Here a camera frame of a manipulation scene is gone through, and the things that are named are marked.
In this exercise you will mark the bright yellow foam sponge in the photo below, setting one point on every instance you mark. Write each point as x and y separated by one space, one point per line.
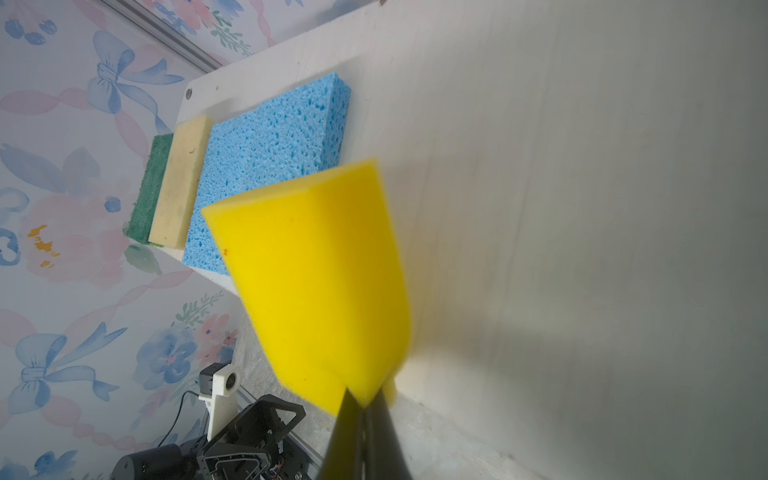
316 265

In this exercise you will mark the green scouring sponge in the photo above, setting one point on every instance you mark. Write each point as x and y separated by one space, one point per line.
139 226

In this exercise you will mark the white two-tier metal shelf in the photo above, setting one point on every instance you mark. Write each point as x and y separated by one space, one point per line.
580 196

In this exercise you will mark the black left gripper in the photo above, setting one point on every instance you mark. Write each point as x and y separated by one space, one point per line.
255 433

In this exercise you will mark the blue sponge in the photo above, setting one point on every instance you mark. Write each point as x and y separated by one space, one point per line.
292 135

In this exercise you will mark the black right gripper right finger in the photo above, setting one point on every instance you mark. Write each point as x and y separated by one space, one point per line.
383 458

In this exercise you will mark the aluminium left corner post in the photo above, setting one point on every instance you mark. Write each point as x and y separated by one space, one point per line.
141 17

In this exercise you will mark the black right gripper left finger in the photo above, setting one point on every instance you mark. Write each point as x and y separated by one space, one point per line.
344 455

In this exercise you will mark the pale yellow sponge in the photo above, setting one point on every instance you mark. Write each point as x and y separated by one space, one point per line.
180 182

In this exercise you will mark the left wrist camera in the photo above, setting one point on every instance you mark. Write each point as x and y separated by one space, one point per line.
219 384

